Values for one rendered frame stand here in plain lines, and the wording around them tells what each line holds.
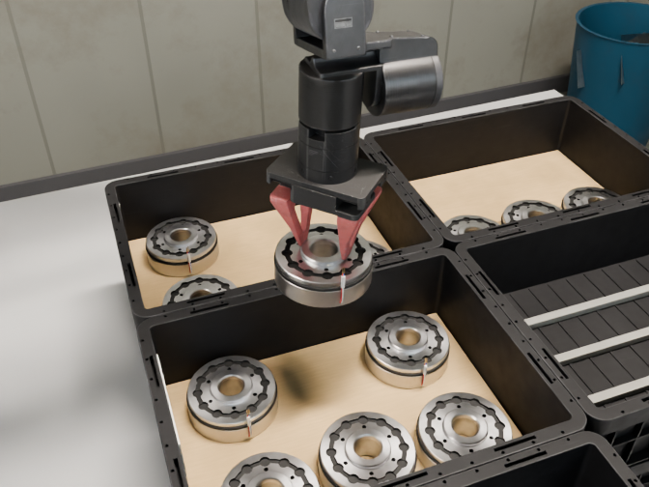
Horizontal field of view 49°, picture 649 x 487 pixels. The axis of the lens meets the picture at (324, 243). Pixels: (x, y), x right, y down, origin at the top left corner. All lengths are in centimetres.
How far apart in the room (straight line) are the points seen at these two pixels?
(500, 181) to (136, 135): 175
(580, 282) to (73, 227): 89
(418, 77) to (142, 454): 61
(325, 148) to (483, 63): 258
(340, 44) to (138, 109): 213
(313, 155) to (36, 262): 78
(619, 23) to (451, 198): 208
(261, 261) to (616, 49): 199
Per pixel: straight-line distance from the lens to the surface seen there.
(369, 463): 77
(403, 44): 65
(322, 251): 76
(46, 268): 132
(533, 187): 124
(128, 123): 272
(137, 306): 85
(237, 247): 107
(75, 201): 147
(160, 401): 75
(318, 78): 61
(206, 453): 83
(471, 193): 121
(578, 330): 100
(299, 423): 84
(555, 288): 105
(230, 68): 271
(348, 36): 60
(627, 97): 289
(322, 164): 65
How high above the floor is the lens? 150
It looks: 39 degrees down
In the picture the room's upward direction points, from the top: straight up
